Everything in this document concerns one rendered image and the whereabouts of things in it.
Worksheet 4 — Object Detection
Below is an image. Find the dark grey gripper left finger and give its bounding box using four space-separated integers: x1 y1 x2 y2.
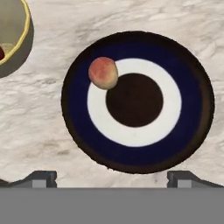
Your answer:
0 171 58 189

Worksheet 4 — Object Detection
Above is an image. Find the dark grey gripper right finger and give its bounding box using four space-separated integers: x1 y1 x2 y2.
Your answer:
166 171 224 189

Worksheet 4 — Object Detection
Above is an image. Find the blue white ringed plate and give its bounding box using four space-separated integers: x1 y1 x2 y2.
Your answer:
60 31 215 175

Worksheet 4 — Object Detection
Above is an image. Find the grey bowl with yellow rim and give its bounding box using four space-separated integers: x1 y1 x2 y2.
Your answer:
0 0 35 79

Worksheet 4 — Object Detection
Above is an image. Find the orange red peach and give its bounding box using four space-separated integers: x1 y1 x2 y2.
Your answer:
87 56 119 90

